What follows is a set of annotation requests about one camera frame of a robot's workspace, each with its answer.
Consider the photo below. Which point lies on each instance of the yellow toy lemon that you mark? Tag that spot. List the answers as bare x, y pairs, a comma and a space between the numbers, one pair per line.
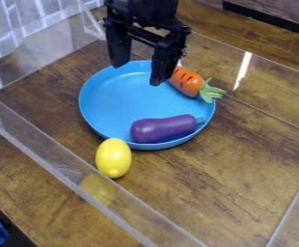
112, 157

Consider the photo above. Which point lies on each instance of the white checkered curtain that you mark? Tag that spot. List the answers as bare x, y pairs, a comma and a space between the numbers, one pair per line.
26, 17

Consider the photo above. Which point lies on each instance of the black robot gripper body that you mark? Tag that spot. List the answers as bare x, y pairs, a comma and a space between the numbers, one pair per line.
148, 18

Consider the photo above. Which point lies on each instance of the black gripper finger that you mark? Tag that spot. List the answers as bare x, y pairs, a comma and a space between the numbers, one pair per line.
168, 51
117, 43

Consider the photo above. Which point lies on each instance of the orange toy carrot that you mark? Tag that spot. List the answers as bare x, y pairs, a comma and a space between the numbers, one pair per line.
193, 85

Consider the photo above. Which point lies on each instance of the purple toy eggplant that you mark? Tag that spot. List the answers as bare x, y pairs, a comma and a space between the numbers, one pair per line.
156, 130

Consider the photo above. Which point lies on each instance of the blue round plastic tray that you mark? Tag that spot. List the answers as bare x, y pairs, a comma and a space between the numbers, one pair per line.
117, 97

